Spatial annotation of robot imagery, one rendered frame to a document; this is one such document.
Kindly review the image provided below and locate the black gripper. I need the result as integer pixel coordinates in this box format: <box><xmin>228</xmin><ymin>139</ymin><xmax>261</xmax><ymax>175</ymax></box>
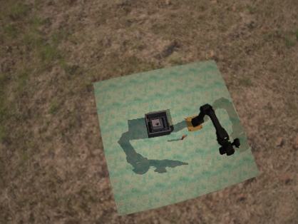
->
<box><xmin>219</xmin><ymin>138</ymin><xmax>240</xmax><ymax>155</ymax></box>

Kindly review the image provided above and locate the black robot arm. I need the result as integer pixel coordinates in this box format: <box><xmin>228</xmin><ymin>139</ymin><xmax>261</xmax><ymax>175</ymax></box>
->
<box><xmin>191</xmin><ymin>103</ymin><xmax>235</xmax><ymax>156</ymax></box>

